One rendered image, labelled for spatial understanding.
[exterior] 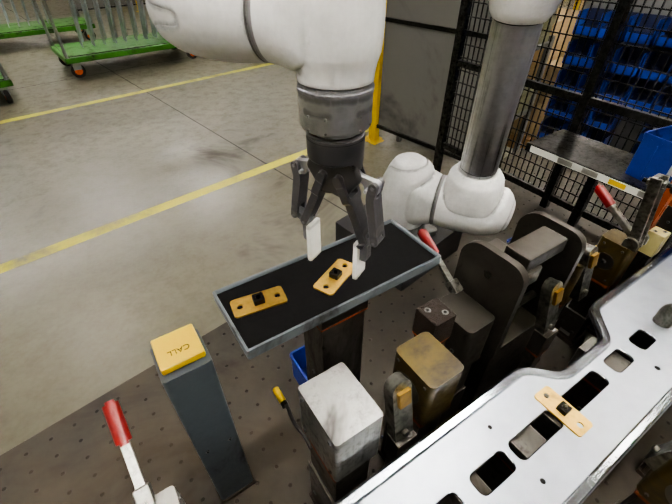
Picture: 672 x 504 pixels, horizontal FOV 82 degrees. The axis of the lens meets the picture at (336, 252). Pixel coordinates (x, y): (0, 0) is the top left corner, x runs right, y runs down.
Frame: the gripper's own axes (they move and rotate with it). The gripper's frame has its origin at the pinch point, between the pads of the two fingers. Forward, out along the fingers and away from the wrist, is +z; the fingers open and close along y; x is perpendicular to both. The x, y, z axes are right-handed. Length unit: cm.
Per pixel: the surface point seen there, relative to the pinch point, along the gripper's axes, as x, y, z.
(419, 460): -13.0, 22.5, 21.3
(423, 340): 1.6, 16.1, 13.4
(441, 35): 274, -78, 22
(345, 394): -15.1, 10.9, 10.3
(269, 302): -10.6, -5.5, 5.0
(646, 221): 53, 46, 9
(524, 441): -1.1, 35.4, 22.5
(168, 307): 35, -130, 121
